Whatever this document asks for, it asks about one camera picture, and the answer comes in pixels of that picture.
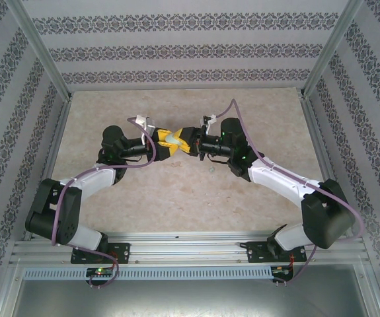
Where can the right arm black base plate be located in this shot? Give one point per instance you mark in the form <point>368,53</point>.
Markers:
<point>259,252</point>

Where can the aluminium frame post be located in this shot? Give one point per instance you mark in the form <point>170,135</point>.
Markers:
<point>331,49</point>
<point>42,54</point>

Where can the grey metal sheet panel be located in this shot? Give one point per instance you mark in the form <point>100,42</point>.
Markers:
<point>189,297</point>

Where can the aluminium mounting rail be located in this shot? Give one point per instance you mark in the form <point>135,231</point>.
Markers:
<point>189,247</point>

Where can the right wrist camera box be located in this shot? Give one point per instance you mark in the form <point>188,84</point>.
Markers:
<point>211,120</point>

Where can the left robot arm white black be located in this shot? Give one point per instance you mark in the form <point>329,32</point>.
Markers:
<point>90,180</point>

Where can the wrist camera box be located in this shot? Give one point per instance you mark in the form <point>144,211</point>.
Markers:
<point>211,120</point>
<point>146,122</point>

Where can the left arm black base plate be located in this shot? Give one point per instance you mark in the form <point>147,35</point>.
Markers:
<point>120,252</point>

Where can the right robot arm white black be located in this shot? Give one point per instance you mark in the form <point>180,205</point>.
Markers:
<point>275,178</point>

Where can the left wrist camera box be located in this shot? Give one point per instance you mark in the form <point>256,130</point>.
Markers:
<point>146,122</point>

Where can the green earbud charging case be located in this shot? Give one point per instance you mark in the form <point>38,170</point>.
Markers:
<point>172,140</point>

